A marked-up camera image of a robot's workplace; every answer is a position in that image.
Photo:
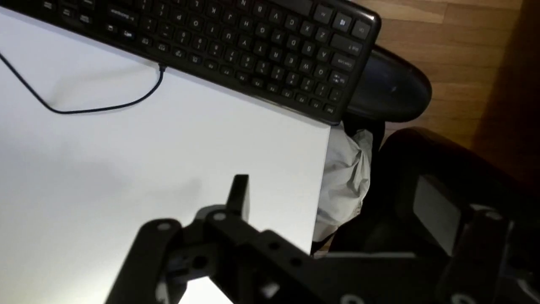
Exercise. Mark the black computer keyboard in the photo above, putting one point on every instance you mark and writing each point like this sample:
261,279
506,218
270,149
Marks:
253,51

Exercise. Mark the black glossy oval object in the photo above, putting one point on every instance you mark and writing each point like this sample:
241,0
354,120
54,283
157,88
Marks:
393,85

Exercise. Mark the white cloth bundle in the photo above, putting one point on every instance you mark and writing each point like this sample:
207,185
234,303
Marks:
342,180

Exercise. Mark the black leather office chair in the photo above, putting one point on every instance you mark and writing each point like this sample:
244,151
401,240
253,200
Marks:
398,158

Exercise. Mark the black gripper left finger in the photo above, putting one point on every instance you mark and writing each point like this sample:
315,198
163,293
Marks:
145,254

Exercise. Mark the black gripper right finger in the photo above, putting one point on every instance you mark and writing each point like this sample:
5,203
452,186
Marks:
477,254

